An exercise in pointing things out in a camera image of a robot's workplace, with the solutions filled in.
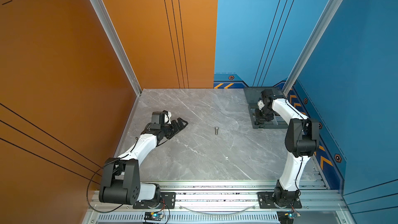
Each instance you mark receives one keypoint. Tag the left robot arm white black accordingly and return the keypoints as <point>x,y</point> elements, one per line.
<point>121,181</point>

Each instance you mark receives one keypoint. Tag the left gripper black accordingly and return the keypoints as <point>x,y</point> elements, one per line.
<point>175,129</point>

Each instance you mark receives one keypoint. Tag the grey plastic organizer box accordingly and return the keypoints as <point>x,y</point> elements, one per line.
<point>253,95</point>

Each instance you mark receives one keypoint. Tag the left aluminium frame post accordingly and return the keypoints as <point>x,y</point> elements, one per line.
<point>108,26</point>

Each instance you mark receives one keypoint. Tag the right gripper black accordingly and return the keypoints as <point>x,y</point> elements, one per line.
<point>258,117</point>

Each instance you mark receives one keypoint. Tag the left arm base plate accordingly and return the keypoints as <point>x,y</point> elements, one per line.
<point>169,198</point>

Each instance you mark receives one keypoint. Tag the right aluminium frame post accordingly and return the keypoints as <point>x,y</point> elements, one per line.
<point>323,22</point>

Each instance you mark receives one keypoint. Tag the green circuit board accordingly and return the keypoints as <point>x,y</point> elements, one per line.
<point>153,217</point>

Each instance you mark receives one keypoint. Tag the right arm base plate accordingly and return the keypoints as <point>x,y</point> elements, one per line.
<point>268,200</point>

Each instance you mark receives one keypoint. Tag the aluminium front rail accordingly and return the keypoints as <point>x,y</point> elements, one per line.
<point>228,202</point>

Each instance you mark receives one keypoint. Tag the aluminium frame post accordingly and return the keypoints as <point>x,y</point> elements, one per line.
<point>323,22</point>
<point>108,26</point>

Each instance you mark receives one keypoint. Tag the right circuit board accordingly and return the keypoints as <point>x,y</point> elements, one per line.
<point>287,217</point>

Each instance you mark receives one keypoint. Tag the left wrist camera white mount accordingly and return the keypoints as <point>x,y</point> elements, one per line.
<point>159,119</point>

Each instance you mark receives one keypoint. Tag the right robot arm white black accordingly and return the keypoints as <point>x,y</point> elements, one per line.
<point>301,142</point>

